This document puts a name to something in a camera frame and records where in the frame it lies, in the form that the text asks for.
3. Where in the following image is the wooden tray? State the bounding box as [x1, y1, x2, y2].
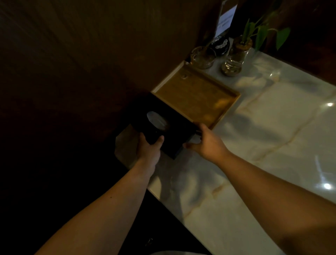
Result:
[151, 61, 241, 130]

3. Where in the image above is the glass vase with plant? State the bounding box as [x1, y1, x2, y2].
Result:
[221, 0, 291, 77]

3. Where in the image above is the glass ashtray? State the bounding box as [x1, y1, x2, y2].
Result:
[190, 46, 217, 70]

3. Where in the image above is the person's right hand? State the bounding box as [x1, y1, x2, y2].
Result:
[183, 123, 231, 165]

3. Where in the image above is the person's left forearm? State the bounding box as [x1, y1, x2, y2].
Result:
[35, 159, 155, 255]

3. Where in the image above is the white tissue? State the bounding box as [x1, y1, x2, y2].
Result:
[146, 111, 169, 131]

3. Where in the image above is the person's left hand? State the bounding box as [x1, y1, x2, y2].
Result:
[135, 132, 165, 169]

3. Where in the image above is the person's right forearm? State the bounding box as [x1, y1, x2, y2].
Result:
[215, 152, 336, 255]

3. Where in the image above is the white paper sign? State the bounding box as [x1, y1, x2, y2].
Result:
[213, 0, 238, 39]

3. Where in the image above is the black tissue box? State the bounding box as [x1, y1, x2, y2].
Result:
[130, 92, 200, 160]

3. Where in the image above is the black round lid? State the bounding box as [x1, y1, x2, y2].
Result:
[209, 36, 231, 57]

